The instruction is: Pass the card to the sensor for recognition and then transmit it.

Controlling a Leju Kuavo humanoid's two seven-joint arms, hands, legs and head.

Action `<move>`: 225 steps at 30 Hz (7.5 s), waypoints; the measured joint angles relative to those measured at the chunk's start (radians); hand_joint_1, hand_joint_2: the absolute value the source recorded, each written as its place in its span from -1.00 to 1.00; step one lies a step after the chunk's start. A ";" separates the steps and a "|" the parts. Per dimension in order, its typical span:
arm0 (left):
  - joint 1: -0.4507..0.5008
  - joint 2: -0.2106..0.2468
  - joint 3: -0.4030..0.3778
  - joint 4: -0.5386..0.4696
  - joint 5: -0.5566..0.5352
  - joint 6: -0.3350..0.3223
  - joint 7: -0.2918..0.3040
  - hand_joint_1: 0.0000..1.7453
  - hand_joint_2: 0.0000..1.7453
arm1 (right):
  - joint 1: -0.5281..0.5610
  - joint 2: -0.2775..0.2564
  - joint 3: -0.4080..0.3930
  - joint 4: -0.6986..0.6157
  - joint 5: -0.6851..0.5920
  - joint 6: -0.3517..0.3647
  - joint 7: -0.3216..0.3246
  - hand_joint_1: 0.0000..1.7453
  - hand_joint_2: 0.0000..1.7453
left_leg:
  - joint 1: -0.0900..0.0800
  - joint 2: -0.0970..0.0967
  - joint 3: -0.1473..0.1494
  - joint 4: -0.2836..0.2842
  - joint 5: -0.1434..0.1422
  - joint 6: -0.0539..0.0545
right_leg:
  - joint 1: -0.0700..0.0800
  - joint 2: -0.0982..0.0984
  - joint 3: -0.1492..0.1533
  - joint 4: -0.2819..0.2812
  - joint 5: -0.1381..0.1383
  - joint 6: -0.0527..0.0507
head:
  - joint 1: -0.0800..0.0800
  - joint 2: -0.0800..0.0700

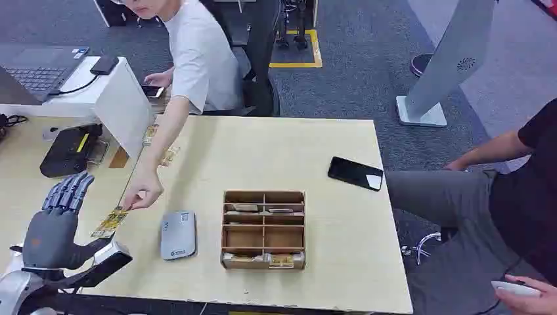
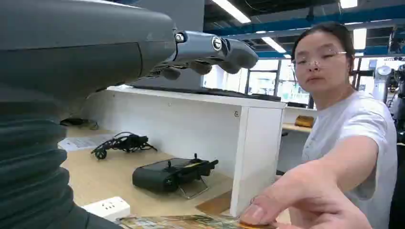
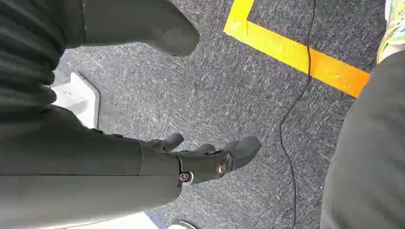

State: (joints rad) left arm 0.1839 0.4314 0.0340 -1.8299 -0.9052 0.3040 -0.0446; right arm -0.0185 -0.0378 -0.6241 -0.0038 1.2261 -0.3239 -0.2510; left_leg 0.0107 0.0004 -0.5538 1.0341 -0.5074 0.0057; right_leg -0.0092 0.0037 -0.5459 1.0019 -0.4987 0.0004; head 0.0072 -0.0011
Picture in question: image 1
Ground small smartphone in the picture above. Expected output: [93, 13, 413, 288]
[141, 85, 167, 100]

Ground wooden compartment card box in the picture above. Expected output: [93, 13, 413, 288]
[220, 189, 307, 272]

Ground black office chair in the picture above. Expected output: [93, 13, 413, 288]
[199, 0, 283, 117]

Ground black round stool base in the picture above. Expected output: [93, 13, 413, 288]
[409, 52, 434, 79]

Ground person's right hand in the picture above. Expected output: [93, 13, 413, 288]
[143, 67, 175, 89]

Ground black cable bundle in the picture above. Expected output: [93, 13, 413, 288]
[0, 113, 30, 141]

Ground clear plastic card sleeve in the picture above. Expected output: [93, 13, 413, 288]
[86, 138, 110, 166]

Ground white desk divider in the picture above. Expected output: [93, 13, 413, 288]
[0, 55, 156, 160]

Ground chrome chair base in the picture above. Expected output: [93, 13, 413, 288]
[399, 232, 443, 266]

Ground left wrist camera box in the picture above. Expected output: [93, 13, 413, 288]
[65, 241, 133, 291]

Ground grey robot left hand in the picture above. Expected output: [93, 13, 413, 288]
[21, 171, 113, 271]

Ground black pouch with yellow stripe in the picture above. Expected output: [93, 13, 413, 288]
[39, 123, 104, 179]

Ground yellow card in box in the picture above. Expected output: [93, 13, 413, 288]
[269, 254, 296, 268]

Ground white kiosk stand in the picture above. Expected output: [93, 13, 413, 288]
[395, 0, 497, 128]

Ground seated person's right hand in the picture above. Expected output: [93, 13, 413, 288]
[443, 158, 470, 172]

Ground black adapter cable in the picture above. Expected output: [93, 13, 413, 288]
[47, 73, 101, 97]

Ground seated person's left hand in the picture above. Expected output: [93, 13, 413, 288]
[495, 274, 557, 315]

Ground person's left hand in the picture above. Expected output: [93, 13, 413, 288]
[121, 168, 165, 212]

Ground grey laptop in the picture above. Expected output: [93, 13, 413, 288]
[0, 42, 91, 106]

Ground white handheld controller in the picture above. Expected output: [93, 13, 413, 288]
[491, 280, 543, 299]

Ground black robot legs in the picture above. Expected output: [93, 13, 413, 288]
[275, 0, 310, 51]

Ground white card in box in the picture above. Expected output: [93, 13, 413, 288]
[222, 252, 266, 263]

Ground person in white shirt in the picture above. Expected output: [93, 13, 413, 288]
[110, 0, 246, 213]

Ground seated person in dark clothes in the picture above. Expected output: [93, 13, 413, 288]
[385, 97, 557, 315]

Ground black power adapter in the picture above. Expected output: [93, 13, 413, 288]
[89, 55, 120, 77]

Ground large black smartphone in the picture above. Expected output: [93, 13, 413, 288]
[326, 156, 385, 192]

